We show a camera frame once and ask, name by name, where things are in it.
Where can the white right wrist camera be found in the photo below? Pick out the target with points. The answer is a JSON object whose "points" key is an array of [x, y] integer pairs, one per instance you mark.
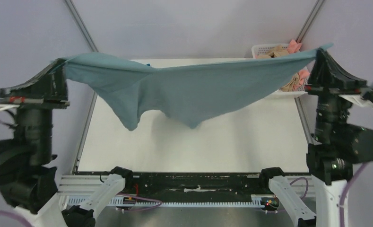
{"points": [[372, 95]]}

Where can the white slotted cable duct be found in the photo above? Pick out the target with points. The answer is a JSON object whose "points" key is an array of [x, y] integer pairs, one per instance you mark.
{"points": [[254, 202]]}

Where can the grey blue t shirt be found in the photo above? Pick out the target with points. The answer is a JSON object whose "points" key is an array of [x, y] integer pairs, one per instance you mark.
{"points": [[189, 94]]}

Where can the white plastic laundry basket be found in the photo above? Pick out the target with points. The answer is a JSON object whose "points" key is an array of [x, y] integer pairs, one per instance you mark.
{"points": [[262, 48]]}

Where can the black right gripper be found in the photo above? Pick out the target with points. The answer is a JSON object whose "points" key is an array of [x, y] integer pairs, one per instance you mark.
{"points": [[333, 91]]}

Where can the right aluminium frame post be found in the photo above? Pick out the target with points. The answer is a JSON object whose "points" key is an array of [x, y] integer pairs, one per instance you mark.
{"points": [[310, 19]]}

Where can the beige t shirt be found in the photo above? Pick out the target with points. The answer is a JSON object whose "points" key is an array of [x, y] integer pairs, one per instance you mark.
{"points": [[277, 51]]}

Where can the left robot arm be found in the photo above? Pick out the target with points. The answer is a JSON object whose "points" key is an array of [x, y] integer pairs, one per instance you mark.
{"points": [[26, 183]]}

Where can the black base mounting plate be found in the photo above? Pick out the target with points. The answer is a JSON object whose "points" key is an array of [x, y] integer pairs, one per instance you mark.
{"points": [[196, 187]]}

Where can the aluminium frame post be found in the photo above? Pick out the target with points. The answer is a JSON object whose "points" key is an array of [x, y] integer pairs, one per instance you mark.
{"points": [[81, 25], [310, 19]]}

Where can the pink t shirt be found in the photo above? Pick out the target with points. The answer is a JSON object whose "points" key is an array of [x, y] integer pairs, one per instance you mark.
{"points": [[300, 62]]}

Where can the left aluminium frame post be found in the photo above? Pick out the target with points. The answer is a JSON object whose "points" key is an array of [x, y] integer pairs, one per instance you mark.
{"points": [[81, 25]]}

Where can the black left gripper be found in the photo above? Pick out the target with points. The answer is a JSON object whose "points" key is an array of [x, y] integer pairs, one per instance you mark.
{"points": [[50, 83]]}

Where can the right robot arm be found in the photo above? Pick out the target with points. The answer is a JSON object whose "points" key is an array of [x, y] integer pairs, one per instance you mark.
{"points": [[341, 150]]}

